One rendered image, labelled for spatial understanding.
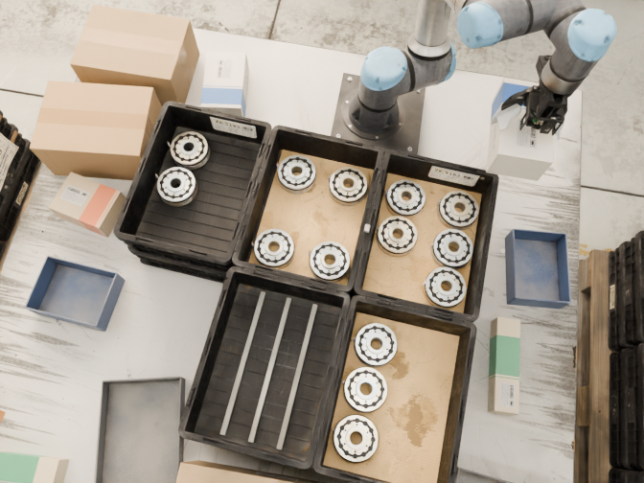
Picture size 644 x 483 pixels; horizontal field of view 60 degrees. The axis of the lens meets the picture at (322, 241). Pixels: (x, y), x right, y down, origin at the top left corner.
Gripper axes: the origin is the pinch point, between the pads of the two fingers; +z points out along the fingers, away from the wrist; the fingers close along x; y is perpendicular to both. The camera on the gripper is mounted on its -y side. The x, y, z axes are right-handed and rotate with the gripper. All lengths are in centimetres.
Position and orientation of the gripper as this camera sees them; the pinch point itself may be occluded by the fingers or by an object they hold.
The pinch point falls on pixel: (523, 126)
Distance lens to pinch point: 138.2
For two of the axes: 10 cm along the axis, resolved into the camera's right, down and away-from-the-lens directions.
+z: -0.2, 3.4, 9.4
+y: -1.8, 9.3, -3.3
